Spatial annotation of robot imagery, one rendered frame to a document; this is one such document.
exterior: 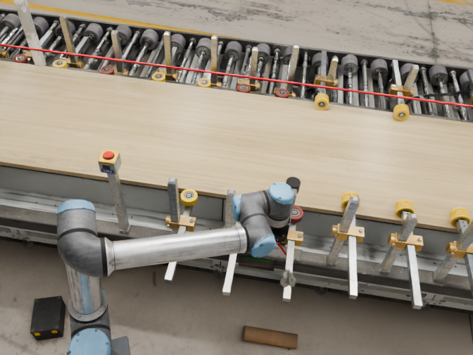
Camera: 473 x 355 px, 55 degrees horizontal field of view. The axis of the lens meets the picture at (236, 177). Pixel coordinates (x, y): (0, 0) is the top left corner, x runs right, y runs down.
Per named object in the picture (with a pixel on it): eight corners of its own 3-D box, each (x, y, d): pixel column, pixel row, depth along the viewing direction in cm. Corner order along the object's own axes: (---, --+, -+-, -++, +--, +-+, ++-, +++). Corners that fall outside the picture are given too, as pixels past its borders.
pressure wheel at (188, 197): (200, 210, 222) (200, 196, 213) (187, 218, 218) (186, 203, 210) (191, 200, 226) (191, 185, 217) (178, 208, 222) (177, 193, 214)
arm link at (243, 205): (238, 216, 151) (274, 209, 154) (229, 190, 159) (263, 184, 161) (237, 232, 158) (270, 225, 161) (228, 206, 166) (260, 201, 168)
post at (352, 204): (334, 265, 216) (360, 202, 181) (326, 264, 217) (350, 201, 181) (334, 259, 219) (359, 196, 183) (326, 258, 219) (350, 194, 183)
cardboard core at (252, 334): (297, 345, 253) (243, 337, 255) (295, 351, 259) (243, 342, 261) (298, 332, 258) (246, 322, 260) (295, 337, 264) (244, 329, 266)
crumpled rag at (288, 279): (295, 289, 189) (296, 287, 187) (279, 287, 190) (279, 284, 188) (297, 270, 195) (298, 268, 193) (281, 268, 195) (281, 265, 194)
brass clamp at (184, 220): (193, 233, 212) (193, 227, 208) (165, 229, 213) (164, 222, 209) (196, 222, 216) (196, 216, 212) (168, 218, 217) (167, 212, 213)
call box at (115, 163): (117, 175, 188) (114, 163, 183) (100, 173, 189) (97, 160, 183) (122, 163, 193) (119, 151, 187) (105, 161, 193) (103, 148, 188)
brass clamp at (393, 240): (419, 253, 197) (424, 246, 193) (388, 248, 198) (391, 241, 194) (417, 241, 201) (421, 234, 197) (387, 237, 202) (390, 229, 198)
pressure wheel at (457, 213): (447, 221, 209) (459, 229, 211) (462, 213, 203) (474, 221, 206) (445, 211, 213) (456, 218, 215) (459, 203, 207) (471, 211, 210)
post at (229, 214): (230, 256, 225) (234, 195, 189) (223, 256, 225) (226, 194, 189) (231, 251, 227) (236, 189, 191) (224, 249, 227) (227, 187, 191)
